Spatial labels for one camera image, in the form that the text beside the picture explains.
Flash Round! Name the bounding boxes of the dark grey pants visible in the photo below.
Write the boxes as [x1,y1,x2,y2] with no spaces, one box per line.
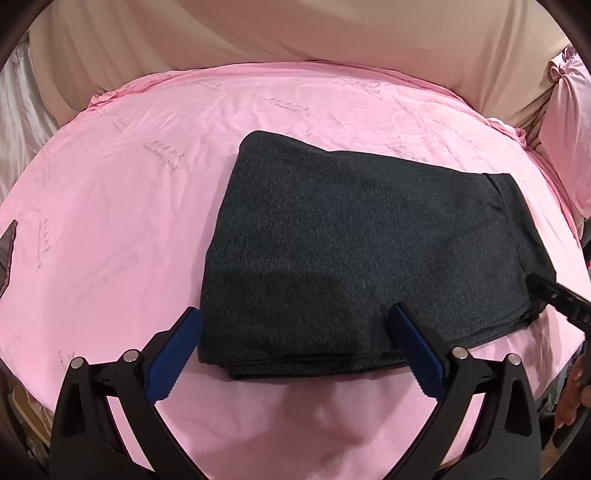
[198,131,556,379]

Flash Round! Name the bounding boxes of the person right hand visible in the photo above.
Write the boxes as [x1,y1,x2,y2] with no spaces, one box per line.
[554,355,590,429]

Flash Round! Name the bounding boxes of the pink pillow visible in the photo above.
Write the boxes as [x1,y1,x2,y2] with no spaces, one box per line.
[539,45,590,219]

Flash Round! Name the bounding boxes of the pink bed quilt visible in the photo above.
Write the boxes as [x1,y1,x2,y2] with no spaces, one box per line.
[1,62,590,479]

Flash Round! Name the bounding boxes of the beige padded headboard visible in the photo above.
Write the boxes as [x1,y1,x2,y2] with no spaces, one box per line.
[29,1,568,128]

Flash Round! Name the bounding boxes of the white curtain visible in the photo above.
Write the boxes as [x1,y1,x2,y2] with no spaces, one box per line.
[0,37,58,200]

